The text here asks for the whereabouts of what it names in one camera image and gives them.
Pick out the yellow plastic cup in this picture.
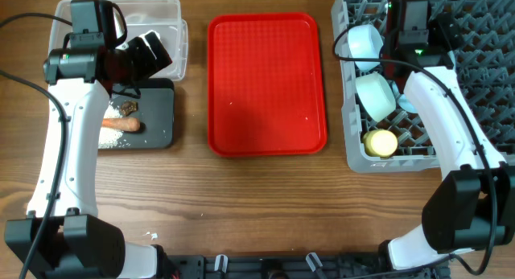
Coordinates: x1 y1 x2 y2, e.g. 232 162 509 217
362 129 398 158

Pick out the grey dishwasher rack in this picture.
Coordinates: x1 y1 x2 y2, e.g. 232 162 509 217
331 0 514 173

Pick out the white rice pile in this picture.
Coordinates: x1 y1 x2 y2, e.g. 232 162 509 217
98 104 123 149

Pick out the blue bowl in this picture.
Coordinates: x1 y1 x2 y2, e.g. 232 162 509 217
348 24 383 59

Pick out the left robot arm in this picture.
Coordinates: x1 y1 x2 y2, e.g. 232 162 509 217
4 0 180 278

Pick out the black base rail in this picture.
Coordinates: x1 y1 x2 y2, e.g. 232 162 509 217
168 252 451 279

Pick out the small white debris bit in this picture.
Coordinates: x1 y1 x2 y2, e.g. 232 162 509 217
145 232 158 240

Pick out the orange carrot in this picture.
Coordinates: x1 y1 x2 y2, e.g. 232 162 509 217
101 117 141 132

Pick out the red serving tray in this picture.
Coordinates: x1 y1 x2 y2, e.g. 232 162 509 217
207 12 328 157

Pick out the dark brown food scrap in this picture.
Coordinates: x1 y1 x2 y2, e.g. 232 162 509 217
119 101 138 117

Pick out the clear plastic bin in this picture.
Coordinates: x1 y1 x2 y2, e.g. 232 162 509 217
43 0 187 84

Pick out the black plastic tray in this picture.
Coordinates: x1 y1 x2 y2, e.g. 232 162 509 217
100 78 175 150

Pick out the green bowl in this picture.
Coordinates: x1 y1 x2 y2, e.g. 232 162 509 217
355 72 397 122

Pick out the white round plate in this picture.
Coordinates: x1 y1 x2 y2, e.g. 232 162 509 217
391 82 417 113

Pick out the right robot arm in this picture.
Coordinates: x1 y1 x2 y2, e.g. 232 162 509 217
381 0 514 275

